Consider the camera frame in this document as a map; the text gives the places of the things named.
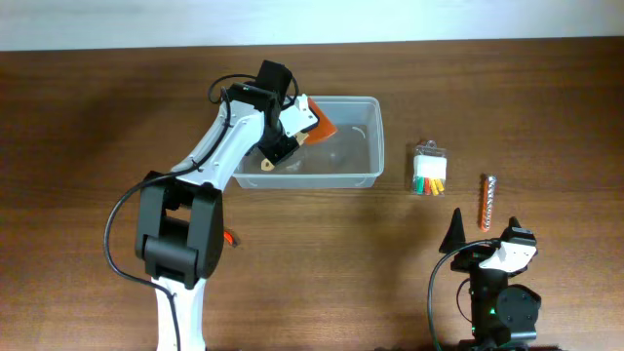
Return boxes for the clear pack coloured wall plugs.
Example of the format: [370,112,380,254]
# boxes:
[412,140,448,196]

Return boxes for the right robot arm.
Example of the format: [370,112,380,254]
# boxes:
[435,209,541,350]

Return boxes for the orange handled pliers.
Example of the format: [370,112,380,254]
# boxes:
[223,230,238,248]

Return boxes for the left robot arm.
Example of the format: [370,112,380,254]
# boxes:
[135,60,320,350]

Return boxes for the clear plastic container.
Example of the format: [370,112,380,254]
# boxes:
[233,96,384,189]

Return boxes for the orange scraper wooden handle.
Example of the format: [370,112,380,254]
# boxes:
[260,97,337,172]

